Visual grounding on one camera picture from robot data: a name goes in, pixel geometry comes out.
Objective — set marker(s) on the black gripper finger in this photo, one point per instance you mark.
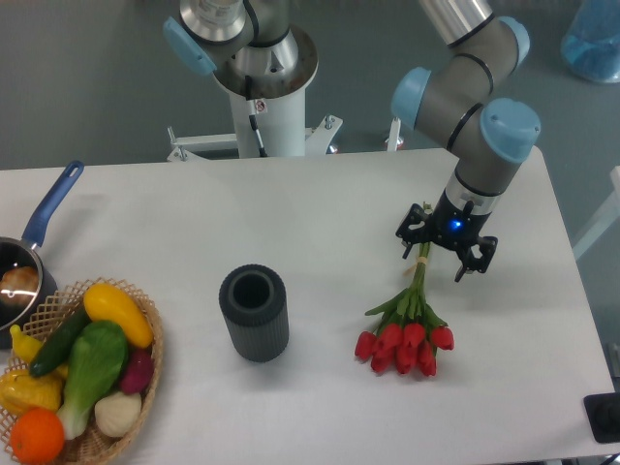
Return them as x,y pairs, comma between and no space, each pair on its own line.
475,255
415,228

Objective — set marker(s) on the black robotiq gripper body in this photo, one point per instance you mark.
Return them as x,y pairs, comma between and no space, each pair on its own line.
457,220

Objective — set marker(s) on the red tulip bouquet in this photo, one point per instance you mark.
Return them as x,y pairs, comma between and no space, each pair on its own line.
409,333

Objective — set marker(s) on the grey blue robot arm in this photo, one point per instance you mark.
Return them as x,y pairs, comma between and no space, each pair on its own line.
265,63

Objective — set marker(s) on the dark grey ribbed vase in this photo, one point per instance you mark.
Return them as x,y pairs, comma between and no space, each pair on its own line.
253,302

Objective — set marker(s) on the black device at edge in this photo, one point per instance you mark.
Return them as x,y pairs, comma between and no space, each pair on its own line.
603,415

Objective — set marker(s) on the blue translucent bag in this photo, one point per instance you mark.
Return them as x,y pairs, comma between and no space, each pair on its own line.
590,47

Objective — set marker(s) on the purple red radish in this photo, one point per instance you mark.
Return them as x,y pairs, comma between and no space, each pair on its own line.
138,373

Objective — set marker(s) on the yellow squash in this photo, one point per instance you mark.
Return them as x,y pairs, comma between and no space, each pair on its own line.
105,302

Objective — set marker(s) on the green bok choy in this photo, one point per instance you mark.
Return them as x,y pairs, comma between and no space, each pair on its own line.
95,363

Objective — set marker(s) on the white garlic bulb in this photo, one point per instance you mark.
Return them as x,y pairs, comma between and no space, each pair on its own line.
116,414

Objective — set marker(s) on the woven wicker basket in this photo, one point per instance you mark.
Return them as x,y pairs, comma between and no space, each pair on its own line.
94,447

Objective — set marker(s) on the dark green cucumber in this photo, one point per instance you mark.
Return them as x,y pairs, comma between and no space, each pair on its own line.
57,348

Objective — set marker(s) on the browned bread roll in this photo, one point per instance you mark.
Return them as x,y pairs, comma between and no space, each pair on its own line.
19,286

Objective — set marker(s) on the orange fruit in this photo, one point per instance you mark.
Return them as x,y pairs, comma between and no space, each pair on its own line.
37,437

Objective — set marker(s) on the white frame right edge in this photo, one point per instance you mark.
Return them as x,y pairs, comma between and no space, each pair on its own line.
600,221

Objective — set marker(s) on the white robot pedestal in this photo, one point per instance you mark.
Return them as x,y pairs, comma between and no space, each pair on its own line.
264,127

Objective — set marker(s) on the blue handled saucepan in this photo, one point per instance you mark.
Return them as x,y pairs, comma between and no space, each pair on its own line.
24,251

